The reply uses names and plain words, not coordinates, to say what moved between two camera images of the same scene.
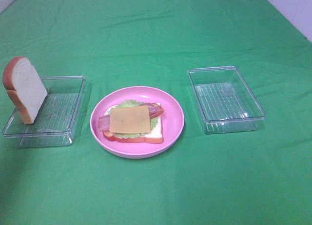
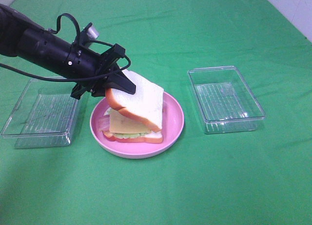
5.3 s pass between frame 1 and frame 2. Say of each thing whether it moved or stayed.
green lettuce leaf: moved
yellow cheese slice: stayed
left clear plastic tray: stayed
